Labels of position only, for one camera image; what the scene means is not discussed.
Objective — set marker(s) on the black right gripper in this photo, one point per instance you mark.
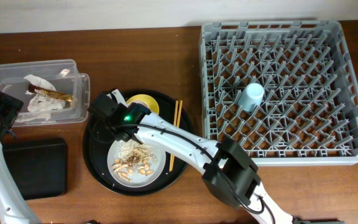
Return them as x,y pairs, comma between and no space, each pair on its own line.
101,104

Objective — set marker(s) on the wooden chopstick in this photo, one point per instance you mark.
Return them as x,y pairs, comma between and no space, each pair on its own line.
172,157
179,113

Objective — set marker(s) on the light blue cup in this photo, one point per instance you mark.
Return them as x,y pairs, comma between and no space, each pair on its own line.
251,97

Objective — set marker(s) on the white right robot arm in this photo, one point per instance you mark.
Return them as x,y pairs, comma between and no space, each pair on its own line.
228,172

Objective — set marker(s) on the clear plastic waste bin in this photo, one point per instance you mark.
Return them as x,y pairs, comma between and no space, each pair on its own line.
63,75

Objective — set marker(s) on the grey plastic dishwasher rack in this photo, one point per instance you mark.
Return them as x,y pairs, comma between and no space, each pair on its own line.
309,113

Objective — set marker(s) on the round black serving tray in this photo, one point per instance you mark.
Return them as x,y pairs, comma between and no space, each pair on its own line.
95,149

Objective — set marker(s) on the crumpled white tissue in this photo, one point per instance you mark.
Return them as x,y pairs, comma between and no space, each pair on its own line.
39,102

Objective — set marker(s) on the gold snack wrapper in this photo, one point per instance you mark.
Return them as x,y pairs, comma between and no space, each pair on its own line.
50,93

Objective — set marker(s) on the yellow bowl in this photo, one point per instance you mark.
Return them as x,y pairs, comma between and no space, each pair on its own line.
146,101

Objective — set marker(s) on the grey plate with food scraps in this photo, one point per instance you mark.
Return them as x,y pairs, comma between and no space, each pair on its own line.
135,165

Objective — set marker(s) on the black rectangular box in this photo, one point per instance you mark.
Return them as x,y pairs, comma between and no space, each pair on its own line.
39,168

